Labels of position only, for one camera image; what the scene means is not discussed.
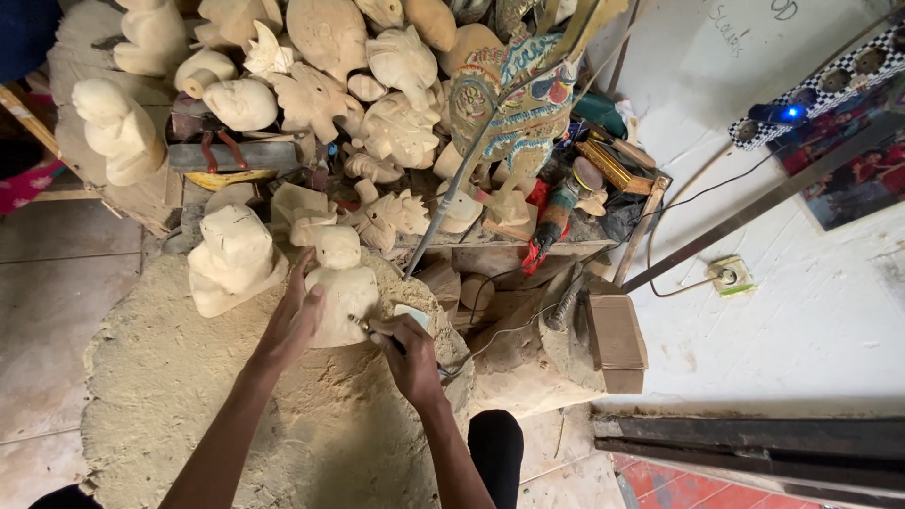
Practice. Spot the person's left hand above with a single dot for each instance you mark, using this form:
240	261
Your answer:
290	322

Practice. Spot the person's right hand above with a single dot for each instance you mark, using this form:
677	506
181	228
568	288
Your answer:
413	364

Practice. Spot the metal rotary carving handpiece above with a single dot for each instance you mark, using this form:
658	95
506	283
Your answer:
360	325

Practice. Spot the small unfinished wooden figure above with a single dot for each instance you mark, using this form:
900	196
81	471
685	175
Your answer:
346	283

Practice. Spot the small pale sanding block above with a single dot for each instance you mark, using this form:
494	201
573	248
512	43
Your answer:
413	314

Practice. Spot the large rough wooden figure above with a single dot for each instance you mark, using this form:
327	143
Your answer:
230	258

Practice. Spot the sawdust covered wooden work block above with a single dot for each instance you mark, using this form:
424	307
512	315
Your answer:
233	396

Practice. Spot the sawdust covered wood stump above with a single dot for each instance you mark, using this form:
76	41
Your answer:
530	367

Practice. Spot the person's right leg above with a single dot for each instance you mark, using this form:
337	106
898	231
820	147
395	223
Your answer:
495	452

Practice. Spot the person's leg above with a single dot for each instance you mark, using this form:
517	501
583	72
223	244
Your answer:
63	498
495	452

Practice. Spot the yellow carved wood piece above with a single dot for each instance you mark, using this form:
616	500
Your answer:
230	179

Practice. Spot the grey metal plank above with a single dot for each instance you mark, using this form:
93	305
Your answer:
269	155

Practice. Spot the grey flexible shaft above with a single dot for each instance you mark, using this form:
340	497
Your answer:
452	191

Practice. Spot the brown cardboard box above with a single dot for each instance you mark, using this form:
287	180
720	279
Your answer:
616	339

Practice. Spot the green and red angle grinder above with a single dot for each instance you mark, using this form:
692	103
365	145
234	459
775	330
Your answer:
558	212

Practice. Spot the heap of unpainted wood carvings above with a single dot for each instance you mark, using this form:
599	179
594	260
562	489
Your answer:
396	127

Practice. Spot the long wooden stick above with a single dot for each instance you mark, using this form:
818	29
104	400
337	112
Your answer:
642	226

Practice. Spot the colourful painted wooden puppet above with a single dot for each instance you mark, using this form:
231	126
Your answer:
520	106

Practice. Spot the person's left leg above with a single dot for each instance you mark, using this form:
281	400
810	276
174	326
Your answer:
63	498

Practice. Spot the pink floral cloth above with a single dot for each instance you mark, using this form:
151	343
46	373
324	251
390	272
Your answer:
25	185

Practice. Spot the teal power tool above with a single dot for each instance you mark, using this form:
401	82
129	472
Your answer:
601	112

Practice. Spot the wooden slat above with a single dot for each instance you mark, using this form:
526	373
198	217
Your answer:
28	117

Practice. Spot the dark metal door track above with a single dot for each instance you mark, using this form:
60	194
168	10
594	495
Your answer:
749	445

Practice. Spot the long metal bar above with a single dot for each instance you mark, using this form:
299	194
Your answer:
763	205

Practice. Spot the dark blue cloth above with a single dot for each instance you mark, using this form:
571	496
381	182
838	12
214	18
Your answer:
27	35

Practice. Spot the dark device with blue light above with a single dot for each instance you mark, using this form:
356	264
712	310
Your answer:
778	113

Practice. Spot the colourful poster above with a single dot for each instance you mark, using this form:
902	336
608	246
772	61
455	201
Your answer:
848	169

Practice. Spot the black and white checkered board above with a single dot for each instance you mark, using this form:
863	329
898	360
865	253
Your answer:
824	81

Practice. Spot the gold carved wooden frame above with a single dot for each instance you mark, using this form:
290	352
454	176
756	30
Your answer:
608	168

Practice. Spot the white wall socket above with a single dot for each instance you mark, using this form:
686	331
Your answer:
729	274

